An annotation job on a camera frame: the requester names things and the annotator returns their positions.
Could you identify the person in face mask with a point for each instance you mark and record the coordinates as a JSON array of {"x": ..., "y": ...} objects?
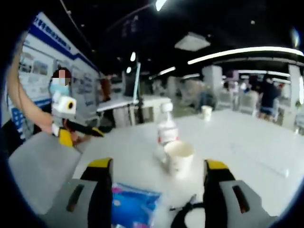
[{"x": 40, "y": 78}]

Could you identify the white table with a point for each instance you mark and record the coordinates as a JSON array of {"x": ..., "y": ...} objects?
[{"x": 237, "y": 154}]

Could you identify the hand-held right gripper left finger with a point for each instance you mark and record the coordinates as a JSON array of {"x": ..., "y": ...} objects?
[{"x": 102, "y": 190}]

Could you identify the small white paper cup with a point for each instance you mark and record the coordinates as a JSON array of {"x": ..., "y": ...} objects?
[{"x": 206, "y": 114}]

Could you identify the curved ceiling light strip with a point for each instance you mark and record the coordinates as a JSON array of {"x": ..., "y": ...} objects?
[{"x": 249, "y": 51}]

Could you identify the ceiling air conditioner unit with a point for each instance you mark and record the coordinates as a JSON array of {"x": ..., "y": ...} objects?
[{"x": 192, "y": 41}]

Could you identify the clear plastic water bottle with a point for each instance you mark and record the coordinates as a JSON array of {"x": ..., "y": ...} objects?
[{"x": 167, "y": 133}]

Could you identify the white paper cup green print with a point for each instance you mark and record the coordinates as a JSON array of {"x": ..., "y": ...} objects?
[{"x": 180, "y": 164}]

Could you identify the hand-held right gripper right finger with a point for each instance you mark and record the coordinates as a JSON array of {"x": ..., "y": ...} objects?
[{"x": 213, "y": 190}]

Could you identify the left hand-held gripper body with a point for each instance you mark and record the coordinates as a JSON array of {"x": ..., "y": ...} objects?
[{"x": 63, "y": 104}]

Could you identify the white side desk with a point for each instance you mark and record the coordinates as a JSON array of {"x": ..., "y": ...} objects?
[{"x": 118, "y": 103}]

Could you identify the blue plastic packet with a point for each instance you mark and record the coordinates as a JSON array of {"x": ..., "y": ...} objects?
[{"x": 135, "y": 206}]

